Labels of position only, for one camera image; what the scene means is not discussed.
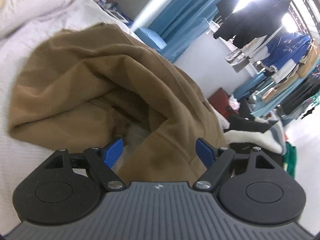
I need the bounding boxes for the red bag on floor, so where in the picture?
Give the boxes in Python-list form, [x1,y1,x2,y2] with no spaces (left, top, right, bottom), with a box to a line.
[208,88,232,118]

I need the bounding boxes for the striped hanging cloth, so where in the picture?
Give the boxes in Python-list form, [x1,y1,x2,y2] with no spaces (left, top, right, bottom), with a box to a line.
[225,48,249,73]

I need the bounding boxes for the grey white blanket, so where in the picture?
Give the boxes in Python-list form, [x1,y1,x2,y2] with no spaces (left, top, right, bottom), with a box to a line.
[1,0,74,38]

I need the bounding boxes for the white bed sheet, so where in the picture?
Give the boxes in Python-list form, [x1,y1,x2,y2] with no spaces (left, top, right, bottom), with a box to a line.
[1,0,134,235]

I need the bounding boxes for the green garment on floor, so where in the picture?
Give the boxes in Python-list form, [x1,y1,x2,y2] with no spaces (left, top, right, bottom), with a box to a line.
[283,142,297,178]

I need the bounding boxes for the tan hanging garment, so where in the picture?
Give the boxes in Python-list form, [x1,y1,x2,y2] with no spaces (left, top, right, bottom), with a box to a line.
[297,38,319,78]

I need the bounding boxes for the cluttered bedside table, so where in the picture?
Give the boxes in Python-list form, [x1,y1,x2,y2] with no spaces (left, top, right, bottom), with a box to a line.
[93,0,133,28]

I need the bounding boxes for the brown hooded sweatshirt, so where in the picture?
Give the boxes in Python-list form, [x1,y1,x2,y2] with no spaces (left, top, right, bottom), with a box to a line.
[8,24,226,183]

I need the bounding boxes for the black white clothes pile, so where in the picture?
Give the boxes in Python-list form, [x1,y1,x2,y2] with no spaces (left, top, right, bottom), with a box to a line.
[224,98,286,155]

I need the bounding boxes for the blue curtain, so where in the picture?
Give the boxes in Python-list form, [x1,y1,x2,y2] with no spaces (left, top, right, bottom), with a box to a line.
[135,0,221,63]

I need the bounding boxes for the blue white hanging jersey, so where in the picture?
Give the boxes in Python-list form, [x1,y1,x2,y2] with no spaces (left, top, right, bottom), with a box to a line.
[262,32,311,83]

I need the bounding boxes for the black hanging jacket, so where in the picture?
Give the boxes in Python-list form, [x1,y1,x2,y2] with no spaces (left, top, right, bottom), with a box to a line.
[213,0,291,49]

